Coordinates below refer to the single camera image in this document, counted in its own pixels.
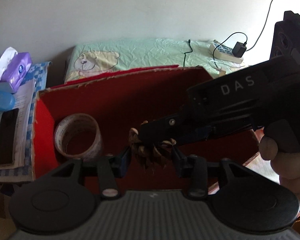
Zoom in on person's right hand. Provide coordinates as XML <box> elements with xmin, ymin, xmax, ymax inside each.
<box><xmin>259</xmin><ymin>136</ymin><xmax>300</xmax><ymax>200</ymax></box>

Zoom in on blue checkered cloth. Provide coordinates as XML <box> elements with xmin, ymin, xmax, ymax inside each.
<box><xmin>0</xmin><ymin>61</ymin><xmax>51</xmax><ymax>183</ymax></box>

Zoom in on clear packing tape roll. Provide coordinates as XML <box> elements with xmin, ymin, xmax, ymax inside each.
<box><xmin>54</xmin><ymin>113</ymin><xmax>102</xmax><ymax>163</ymax></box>

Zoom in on black power adapter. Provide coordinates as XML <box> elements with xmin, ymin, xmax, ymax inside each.
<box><xmin>232</xmin><ymin>42</ymin><xmax>247</xmax><ymax>58</ymax></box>

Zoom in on large red cardboard box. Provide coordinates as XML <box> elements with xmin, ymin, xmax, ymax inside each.
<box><xmin>32</xmin><ymin>66</ymin><xmax>258</xmax><ymax>191</ymax></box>

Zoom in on brown pine cone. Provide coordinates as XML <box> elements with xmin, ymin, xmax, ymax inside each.
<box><xmin>128</xmin><ymin>120</ymin><xmax>177</xmax><ymax>168</ymax></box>

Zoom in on white paper documents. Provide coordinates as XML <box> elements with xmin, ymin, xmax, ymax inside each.
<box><xmin>0</xmin><ymin>79</ymin><xmax>36</xmax><ymax>169</ymax></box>

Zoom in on blue glasses case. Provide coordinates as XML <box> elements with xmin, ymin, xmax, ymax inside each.
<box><xmin>0</xmin><ymin>91</ymin><xmax>15</xmax><ymax>112</ymax></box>

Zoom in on black smartphone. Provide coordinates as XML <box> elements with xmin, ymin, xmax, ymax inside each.
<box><xmin>0</xmin><ymin>108</ymin><xmax>19</xmax><ymax>166</ymax></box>

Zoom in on white power strip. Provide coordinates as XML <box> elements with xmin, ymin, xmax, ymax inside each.
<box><xmin>209</xmin><ymin>40</ymin><xmax>243</xmax><ymax>64</ymax></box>

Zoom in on purple tissue pack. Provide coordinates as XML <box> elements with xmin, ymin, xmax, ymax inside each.
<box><xmin>0</xmin><ymin>47</ymin><xmax>32</xmax><ymax>94</ymax></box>

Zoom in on white usb charger cable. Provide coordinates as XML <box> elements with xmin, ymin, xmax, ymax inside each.
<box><xmin>208</xmin><ymin>59</ymin><xmax>241</xmax><ymax>75</ymax></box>

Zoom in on black charging cable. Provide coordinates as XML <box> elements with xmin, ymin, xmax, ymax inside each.
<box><xmin>182</xmin><ymin>39</ymin><xmax>193</xmax><ymax>68</ymax></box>

